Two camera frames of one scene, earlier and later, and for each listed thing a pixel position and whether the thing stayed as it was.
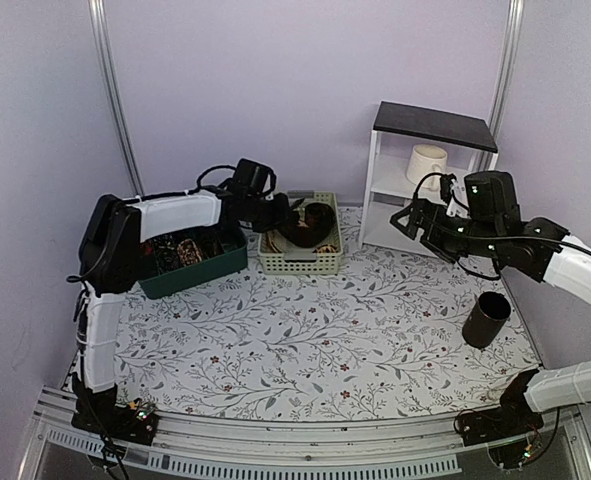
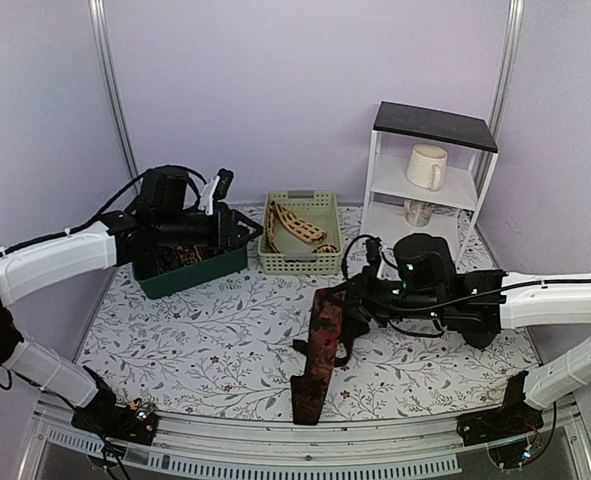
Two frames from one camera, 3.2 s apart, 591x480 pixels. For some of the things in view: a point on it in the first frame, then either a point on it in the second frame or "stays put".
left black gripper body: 266,217 -> 221,242
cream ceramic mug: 426,159 stays put
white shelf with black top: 469,143 stays put
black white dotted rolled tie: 167,253 stays put
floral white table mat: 400,331 stays put
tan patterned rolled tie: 188,252 stays put
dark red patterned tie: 319,219 -> 307,391
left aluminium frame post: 96,11 stays put
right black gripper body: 451,242 -> 368,302
